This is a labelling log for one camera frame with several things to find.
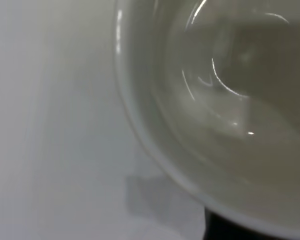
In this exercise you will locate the red ceramic mug white inside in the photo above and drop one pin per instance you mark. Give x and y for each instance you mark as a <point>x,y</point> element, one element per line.
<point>215,150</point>

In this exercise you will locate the white tablecloth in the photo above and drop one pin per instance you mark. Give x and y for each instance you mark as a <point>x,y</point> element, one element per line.
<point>52,100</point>

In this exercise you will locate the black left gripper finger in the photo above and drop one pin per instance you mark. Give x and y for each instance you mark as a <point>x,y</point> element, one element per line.
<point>240,232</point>

